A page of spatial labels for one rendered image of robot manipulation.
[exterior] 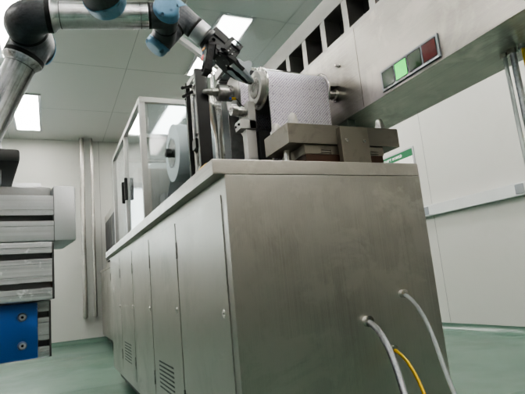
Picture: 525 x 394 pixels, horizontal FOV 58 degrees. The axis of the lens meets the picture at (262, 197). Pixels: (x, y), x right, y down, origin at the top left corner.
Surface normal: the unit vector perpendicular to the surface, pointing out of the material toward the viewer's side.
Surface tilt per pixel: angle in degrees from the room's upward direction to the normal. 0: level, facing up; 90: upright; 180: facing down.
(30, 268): 90
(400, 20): 90
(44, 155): 90
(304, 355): 90
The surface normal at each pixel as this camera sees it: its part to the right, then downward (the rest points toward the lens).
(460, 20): -0.91, 0.01
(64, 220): 0.51, -0.20
